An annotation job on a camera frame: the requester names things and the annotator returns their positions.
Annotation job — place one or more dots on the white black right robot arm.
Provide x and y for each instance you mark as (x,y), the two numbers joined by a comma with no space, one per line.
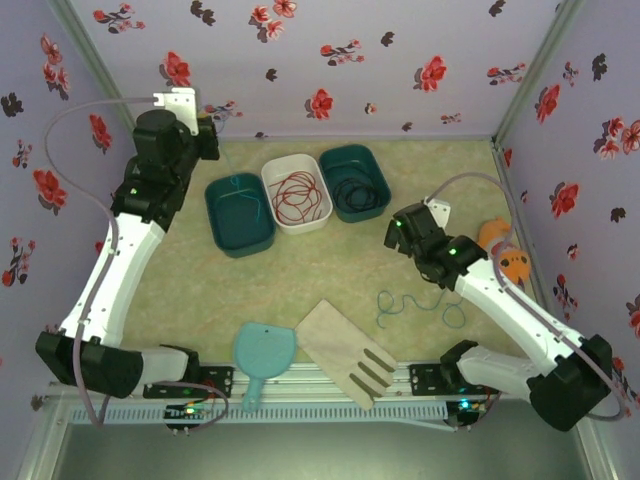
(515,310)

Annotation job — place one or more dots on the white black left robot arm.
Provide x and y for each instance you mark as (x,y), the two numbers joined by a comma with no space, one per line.
(115,280)

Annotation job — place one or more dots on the orange plush toy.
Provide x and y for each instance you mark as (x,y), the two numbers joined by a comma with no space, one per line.
(515,262)

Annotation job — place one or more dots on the teal plastic bin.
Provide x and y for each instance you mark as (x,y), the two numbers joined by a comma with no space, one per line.
(360,155)
(240,235)

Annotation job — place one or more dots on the white plastic bin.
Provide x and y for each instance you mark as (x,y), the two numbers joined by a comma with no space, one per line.
(300,227)

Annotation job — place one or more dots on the controller circuit board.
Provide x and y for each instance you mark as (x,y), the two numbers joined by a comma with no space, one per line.
(187,415)
(465,412)

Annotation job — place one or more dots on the light blue plastic dustpan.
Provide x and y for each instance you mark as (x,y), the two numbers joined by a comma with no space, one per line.
(265,350)

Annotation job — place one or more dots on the aluminium side rail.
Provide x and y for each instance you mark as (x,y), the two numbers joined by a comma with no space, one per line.
(515,200)

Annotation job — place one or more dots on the aluminium frame post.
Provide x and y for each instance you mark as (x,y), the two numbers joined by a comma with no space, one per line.
(100,75)
(537,75)

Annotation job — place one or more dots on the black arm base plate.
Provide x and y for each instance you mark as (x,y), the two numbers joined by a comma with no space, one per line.
(220,382)
(425,382)

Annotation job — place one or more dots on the aluminium front rail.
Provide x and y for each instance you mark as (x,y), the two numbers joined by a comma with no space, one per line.
(300,372)

